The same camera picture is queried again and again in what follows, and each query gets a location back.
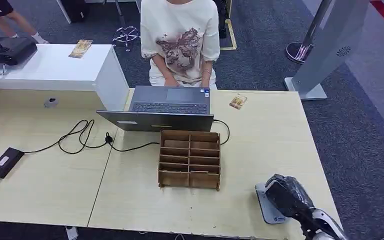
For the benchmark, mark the black bag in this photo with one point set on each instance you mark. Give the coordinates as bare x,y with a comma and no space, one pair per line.
75,10

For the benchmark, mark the small white device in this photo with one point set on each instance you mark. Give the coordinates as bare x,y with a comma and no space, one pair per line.
71,233

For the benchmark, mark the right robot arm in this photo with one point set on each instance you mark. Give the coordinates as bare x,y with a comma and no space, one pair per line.
324,227

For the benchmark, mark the white counter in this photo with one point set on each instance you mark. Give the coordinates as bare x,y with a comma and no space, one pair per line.
62,71

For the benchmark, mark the chrome chair base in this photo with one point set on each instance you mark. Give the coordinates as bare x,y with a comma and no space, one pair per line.
126,34

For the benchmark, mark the grey laptop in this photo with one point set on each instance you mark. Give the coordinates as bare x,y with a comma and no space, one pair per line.
170,109

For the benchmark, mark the black power adapter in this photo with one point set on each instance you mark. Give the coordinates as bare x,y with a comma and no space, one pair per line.
5,163

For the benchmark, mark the standing person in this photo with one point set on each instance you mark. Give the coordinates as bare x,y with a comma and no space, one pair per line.
3,16

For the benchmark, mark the small grey round device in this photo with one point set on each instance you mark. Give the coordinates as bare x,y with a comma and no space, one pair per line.
51,102

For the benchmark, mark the long printed card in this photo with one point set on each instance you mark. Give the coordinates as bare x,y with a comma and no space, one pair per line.
80,48

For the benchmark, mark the wooden card box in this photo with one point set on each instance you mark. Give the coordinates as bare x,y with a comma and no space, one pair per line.
189,160

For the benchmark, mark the black printer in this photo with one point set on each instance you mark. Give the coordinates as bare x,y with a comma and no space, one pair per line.
13,49

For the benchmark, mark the grey kiosk stand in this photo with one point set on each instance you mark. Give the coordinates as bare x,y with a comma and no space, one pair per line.
331,43

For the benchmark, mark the seated person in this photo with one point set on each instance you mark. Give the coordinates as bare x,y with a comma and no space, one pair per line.
178,30

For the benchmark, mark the black stanchion base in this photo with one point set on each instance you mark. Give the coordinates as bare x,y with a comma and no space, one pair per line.
294,53

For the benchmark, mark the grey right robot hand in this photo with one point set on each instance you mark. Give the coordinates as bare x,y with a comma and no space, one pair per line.
288,195

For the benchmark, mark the small printed card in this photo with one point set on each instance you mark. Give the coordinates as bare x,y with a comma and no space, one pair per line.
238,102

